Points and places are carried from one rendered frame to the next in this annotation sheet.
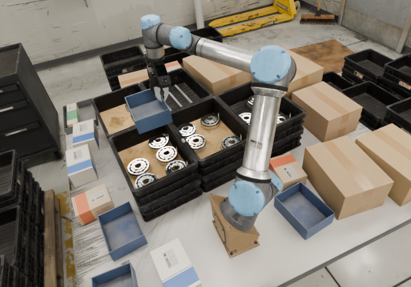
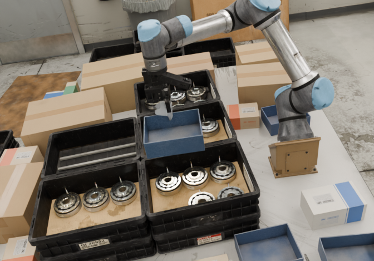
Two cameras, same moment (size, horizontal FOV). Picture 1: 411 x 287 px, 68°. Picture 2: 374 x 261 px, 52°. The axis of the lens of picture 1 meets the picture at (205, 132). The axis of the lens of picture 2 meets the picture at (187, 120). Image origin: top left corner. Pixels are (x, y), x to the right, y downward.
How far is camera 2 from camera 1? 1.39 m
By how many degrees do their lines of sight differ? 53
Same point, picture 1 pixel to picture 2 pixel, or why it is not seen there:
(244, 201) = (326, 92)
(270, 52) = not seen: outside the picture
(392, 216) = not seen: hidden behind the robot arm
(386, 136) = (246, 52)
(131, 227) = (261, 248)
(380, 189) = not seen: hidden behind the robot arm
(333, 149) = (247, 74)
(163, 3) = not seen: outside the picture
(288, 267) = (331, 141)
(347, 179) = (281, 77)
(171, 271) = (338, 199)
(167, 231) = (276, 215)
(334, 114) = (207, 64)
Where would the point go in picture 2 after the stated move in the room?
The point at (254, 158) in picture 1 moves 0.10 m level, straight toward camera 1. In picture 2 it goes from (305, 64) to (332, 67)
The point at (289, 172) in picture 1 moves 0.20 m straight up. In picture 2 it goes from (249, 110) to (247, 76)
